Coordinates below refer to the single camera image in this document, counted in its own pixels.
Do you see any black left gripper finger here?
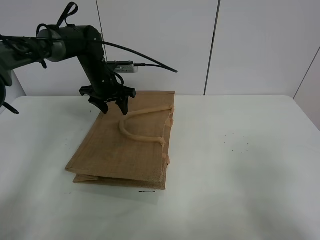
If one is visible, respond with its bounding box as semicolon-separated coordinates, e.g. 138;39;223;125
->
115;97;129;116
88;97;109;114

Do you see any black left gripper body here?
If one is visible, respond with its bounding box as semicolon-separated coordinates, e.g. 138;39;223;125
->
79;65;136;102

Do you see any brown linen tote bag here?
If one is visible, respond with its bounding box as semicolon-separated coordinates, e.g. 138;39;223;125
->
65;91;175;190

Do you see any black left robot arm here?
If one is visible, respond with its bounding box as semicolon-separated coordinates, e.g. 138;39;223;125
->
0;24;136;115

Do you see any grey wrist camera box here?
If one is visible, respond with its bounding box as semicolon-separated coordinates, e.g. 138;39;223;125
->
106;61;138;74

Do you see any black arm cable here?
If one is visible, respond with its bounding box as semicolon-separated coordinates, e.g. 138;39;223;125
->
0;1;179;74

